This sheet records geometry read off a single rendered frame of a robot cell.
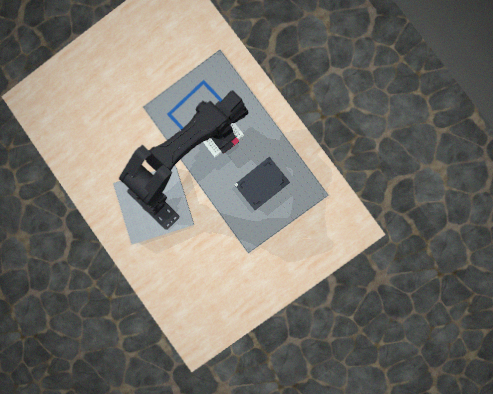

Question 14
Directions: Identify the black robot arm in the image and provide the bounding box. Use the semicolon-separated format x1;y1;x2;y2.
119;91;249;230

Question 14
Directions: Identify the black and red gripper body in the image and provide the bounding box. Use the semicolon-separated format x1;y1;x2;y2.
211;131;236;153

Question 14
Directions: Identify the blue tape outline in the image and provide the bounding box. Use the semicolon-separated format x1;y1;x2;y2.
167;80;222;129

